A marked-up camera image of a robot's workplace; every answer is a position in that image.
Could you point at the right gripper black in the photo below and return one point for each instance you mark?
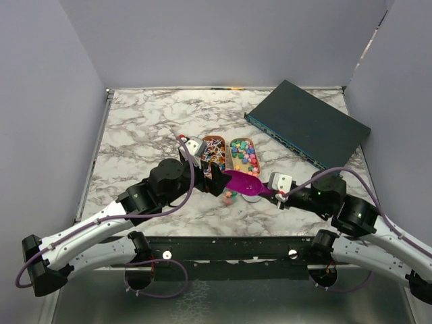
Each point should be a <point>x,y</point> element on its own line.
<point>280,204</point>

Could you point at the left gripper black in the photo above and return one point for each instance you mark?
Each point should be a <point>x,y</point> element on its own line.
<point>214,185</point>

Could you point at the clear round jar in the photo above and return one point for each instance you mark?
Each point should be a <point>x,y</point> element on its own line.
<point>229,197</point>

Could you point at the purple plastic scoop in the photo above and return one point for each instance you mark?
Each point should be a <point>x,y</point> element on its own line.
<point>244,183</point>

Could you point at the orange lollipop tray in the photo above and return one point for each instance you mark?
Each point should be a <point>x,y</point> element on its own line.
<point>215,151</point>

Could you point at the beige star candy tray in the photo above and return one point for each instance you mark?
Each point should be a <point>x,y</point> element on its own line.
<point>244,156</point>

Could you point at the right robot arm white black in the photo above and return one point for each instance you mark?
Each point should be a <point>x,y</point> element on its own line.
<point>362,233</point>

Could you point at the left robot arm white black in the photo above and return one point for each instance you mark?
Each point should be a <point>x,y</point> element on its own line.
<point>108,237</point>

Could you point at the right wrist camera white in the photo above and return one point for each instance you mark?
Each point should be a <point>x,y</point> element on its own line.
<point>281,183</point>

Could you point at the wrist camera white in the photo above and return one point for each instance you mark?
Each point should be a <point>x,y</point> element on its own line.
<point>281,183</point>
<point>196,147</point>

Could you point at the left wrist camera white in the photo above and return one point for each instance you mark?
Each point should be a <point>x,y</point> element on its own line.
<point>196,147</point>

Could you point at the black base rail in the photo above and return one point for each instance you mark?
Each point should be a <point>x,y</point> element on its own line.
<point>202,258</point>

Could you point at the dark teal network switch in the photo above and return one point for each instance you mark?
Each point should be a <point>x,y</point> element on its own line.
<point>309,127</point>

